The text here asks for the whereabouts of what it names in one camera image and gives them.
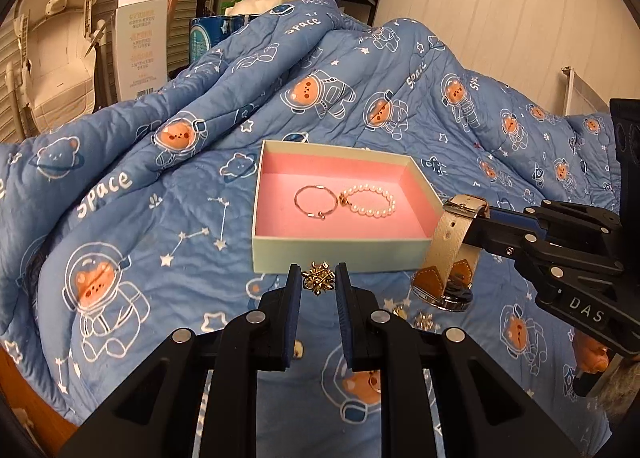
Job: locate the beige baby high chair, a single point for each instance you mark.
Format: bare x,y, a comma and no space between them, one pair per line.
55,62

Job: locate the blue bear print blanket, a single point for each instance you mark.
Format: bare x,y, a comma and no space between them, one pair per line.
175,188

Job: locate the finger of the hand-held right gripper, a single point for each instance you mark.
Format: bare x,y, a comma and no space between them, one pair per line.
500,240
575,220

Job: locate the gold snowflake brooch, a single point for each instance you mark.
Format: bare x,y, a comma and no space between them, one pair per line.
317,280

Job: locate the blue tissue pack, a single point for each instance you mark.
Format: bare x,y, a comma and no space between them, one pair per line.
205,37

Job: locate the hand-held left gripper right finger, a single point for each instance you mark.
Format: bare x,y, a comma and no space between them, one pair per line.
345,318

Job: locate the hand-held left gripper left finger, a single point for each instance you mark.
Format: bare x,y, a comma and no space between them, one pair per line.
294,318

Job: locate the thin gold bangle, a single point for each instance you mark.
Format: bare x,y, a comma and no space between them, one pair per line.
320,216

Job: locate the small gold earring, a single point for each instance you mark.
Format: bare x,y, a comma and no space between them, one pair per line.
425,322
400,310

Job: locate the white fluffy pillow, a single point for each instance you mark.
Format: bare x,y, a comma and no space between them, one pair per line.
265,0

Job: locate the pale green box pink lining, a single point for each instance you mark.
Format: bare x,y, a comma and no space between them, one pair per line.
325,157

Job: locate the tall white carton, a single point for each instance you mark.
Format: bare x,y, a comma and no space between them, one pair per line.
140,37

